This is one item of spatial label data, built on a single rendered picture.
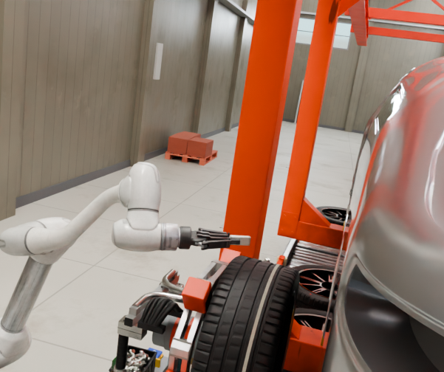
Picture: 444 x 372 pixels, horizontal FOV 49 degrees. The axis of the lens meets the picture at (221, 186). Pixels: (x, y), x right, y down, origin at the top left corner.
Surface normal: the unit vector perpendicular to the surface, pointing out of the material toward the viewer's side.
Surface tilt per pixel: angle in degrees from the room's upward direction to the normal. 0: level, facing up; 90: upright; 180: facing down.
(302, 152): 90
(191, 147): 90
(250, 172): 90
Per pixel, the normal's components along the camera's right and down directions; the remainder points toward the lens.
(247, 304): -0.04, -0.69
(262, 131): -0.28, 0.18
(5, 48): 0.96, 0.18
